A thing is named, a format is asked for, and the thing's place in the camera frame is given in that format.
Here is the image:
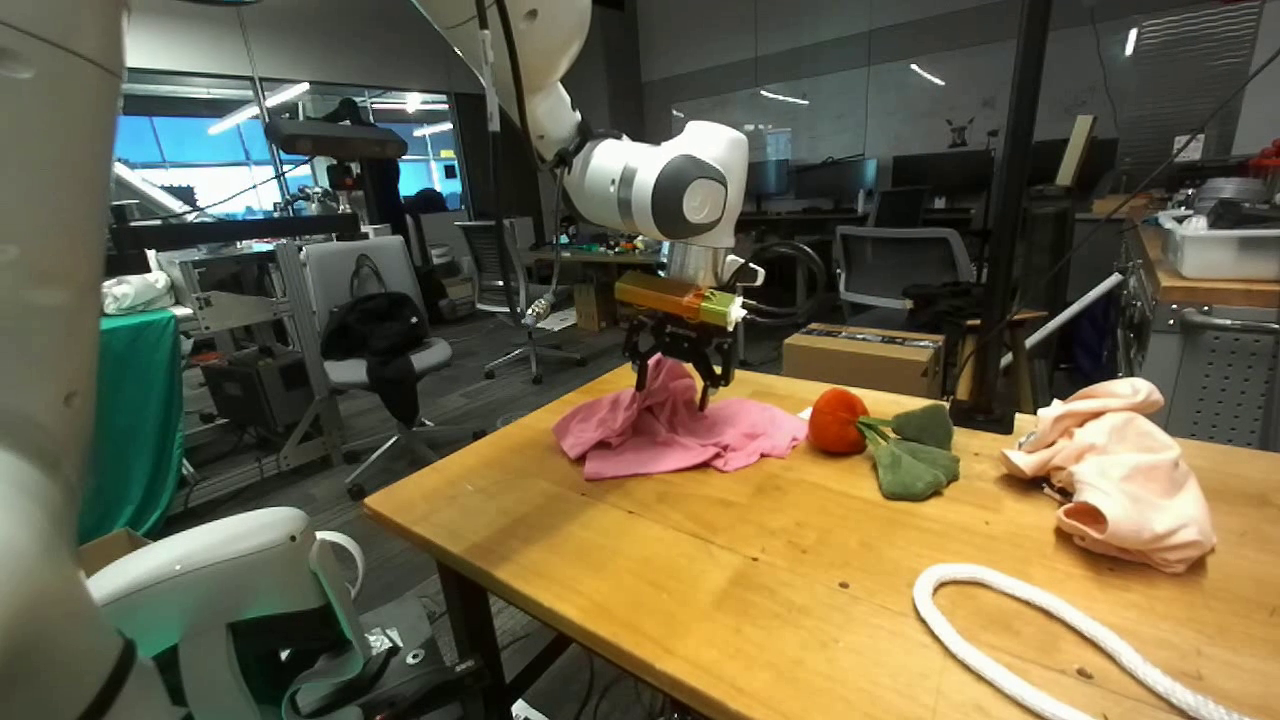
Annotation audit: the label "green cloth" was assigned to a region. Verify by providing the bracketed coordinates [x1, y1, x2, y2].
[76, 311, 185, 540]

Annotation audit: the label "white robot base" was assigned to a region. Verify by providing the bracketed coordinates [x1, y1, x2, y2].
[0, 0, 403, 720]

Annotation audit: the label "white plastic bin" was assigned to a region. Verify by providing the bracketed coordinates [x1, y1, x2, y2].
[1156, 212, 1280, 279]

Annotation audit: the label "black office chair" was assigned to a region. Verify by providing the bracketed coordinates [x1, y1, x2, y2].
[301, 236, 451, 502]

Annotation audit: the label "white rope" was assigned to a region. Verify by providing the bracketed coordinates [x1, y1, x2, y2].
[908, 558, 1266, 720]

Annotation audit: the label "cardboard box on table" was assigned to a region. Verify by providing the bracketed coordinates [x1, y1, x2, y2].
[781, 325, 943, 398]

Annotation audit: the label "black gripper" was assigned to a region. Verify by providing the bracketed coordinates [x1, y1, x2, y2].
[624, 318, 735, 413]

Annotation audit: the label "black camera stand pole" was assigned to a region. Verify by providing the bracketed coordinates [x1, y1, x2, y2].
[954, 0, 1053, 431]

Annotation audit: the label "orange plush fruit green leaves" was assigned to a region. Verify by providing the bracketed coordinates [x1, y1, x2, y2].
[810, 390, 959, 502]

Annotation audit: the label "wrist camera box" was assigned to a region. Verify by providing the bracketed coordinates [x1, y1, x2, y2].
[614, 274, 746, 333]

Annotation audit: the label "light peach shirt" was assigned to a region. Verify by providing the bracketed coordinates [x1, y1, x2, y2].
[1006, 377, 1215, 573]

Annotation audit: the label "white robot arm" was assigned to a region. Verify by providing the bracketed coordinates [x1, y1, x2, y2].
[413, 0, 765, 398]

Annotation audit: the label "pink cloth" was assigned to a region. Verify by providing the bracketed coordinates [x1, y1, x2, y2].
[553, 356, 810, 479]

